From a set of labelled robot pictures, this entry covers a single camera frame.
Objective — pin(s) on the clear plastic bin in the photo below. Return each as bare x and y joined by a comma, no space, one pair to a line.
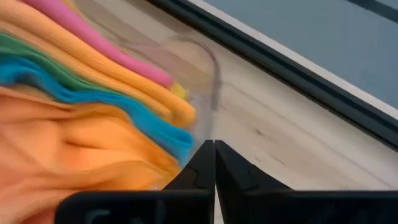
214,77

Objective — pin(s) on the orange microfiber towel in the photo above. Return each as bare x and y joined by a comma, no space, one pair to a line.
77,155
177,109
77,69

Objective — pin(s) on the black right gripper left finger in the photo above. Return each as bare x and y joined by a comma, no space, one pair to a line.
199,177

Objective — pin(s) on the yellow microfiber towel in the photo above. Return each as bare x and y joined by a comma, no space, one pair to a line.
179,91

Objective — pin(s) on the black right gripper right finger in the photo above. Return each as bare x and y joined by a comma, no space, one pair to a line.
239,180

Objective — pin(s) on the pink microfiber towel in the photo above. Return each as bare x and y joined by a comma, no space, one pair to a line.
93,39

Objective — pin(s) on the black metal table frame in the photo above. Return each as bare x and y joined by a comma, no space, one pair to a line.
280,68

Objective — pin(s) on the green microfiber towel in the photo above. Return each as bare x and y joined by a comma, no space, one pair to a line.
46,62

